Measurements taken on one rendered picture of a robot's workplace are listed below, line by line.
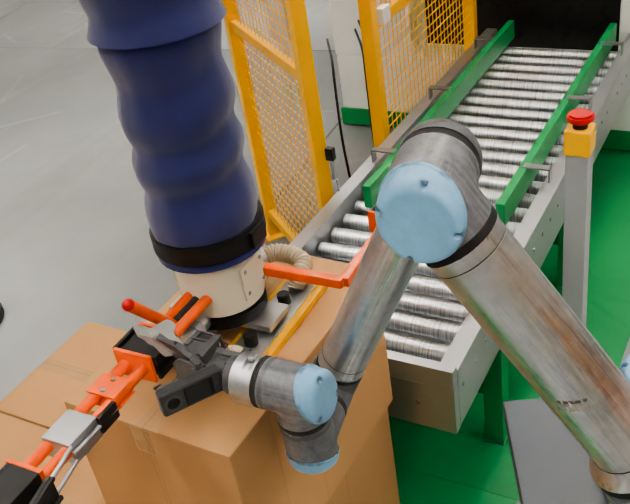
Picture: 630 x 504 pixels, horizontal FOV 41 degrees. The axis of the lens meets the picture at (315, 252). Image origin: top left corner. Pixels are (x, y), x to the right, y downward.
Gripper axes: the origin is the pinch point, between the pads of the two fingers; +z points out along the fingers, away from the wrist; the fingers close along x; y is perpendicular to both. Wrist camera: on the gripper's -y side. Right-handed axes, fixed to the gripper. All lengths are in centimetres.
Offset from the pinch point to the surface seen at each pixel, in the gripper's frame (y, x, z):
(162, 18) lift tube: 20, 56, -8
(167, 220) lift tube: 16.8, 19.5, 0.0
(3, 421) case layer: 14, -53, 74
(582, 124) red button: 117, -5, -53
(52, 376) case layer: 33, -53, 73
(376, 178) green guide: 143, -43, 20
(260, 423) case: 4.7, -14.0, -19.8
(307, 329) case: 30.6, -13.0, -16.4
